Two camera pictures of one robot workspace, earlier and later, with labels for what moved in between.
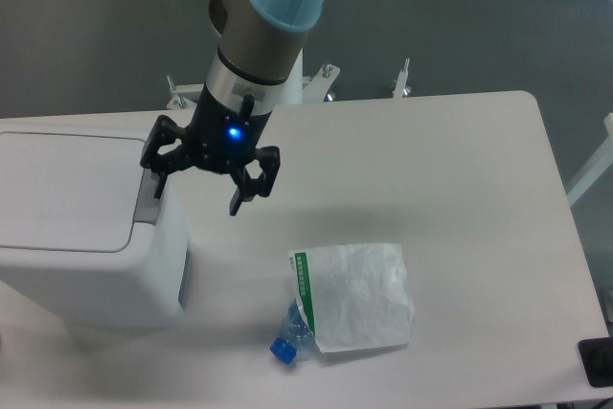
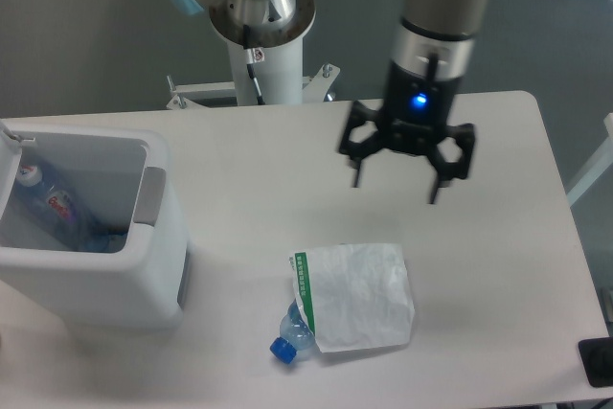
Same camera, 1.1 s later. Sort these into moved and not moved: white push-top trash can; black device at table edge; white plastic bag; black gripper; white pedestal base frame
Moved: black gripper; white push-top trash can
Not moved: black device at table edge; white pedestal base frame; white plastic bag
